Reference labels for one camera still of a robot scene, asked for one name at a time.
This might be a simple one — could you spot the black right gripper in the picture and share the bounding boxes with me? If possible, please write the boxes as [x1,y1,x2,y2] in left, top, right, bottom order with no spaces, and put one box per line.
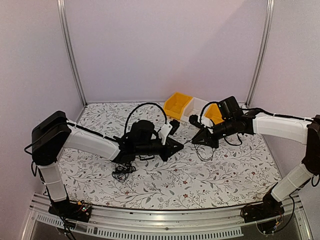
[191,118,236,149]

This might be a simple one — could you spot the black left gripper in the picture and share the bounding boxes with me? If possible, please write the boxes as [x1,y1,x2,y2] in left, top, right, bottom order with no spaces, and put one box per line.
[135,137,184,162]

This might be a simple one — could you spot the left yellow plastic bin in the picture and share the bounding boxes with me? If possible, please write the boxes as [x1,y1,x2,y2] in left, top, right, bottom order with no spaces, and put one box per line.
[163,92,193,120]

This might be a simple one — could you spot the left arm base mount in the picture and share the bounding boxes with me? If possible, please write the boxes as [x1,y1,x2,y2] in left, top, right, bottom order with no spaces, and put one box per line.
[48,199,92,223]

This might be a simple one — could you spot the white translucent plastic bin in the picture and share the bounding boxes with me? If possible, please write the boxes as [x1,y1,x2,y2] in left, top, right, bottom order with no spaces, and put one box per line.
[180,97,209,123]

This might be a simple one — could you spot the aluminium frame post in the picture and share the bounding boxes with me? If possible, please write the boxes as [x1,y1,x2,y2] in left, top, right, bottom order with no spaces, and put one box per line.
[56,0,88,107]
[245,0,275,107]

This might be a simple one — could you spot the right aluminium frame post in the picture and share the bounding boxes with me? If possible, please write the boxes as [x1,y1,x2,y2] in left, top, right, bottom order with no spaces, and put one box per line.
[245,0,275,107]

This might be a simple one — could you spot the thin black cable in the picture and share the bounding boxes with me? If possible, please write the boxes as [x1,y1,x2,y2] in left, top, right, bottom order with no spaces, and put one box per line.
[181,138,221,162]

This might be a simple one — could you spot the tangled black cable pile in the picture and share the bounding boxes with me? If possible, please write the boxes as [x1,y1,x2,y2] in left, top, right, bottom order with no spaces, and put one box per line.
[111,161,137,183]

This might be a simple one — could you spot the yellow plastic bin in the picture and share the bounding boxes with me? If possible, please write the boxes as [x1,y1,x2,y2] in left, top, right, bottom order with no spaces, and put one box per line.
[163,92,193,120]
[204,103,224,125]

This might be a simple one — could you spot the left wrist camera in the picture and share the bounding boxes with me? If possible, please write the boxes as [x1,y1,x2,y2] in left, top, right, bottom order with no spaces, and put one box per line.
[158,119,180,145]

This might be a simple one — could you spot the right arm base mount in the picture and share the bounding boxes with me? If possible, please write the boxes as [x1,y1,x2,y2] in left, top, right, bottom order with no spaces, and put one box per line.
[240,193,285,235]

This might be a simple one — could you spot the right yellow plastic bin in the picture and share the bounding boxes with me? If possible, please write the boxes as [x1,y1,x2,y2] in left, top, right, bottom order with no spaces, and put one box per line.
[204,103,224,125]

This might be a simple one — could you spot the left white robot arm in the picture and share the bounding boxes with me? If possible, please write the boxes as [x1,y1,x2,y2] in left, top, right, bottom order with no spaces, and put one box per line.
[24,111,184,217]

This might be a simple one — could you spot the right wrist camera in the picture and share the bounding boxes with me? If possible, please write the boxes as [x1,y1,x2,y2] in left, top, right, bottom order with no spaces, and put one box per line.
[188,114,206,129]

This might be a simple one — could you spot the arm black hose cable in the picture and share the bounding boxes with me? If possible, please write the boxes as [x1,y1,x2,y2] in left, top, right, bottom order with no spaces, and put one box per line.
[124,102,169,141]
[199,101,221,126]

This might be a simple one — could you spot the aluminium front rail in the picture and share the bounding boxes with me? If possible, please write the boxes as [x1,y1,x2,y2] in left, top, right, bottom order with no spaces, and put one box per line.
[20,193,315,240]

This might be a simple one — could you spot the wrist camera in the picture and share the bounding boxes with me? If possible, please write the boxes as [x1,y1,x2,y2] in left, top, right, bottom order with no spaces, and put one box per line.
[158,119,180,145]
[188,114,206,129]

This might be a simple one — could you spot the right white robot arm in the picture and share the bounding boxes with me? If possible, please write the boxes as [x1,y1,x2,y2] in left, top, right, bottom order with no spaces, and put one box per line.
[189,108,320,218]

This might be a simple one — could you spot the left arm black hose cable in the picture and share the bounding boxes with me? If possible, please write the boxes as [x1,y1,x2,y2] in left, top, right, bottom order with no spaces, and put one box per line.
[124,102,169,141]

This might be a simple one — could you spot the left aluminium frame post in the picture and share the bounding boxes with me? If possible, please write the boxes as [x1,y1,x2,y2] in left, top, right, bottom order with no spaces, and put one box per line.
[56,0,88,107]

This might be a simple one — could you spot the right arm black hose cable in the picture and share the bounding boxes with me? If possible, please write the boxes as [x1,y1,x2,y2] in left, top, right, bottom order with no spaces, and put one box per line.
[199,101,221,126]

